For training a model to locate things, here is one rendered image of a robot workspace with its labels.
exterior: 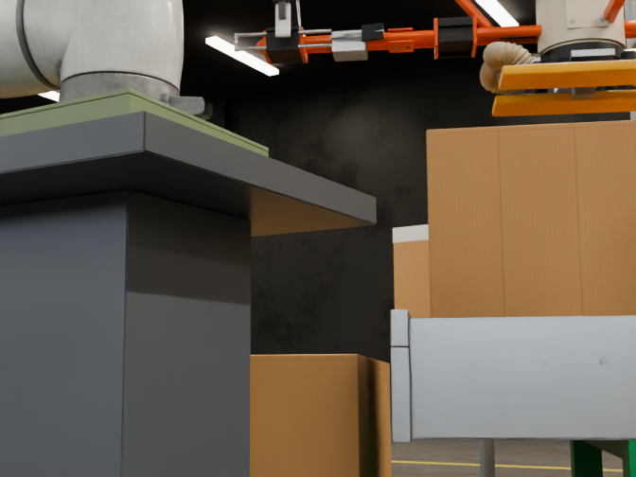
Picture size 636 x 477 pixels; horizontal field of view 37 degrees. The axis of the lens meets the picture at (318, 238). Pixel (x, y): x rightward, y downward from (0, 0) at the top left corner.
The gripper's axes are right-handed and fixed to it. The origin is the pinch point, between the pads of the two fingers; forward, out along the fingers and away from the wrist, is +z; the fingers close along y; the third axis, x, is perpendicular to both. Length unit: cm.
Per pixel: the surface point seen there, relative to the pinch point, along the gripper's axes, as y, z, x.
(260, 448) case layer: -19, 81, 2
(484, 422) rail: -34, 76, -36
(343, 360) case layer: -19, 66, -13
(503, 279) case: -18, 52, -41
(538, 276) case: -18, 52, -47
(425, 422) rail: -34, 76, -27
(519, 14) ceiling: 704, -278, -111
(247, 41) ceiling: 737, -278, 163
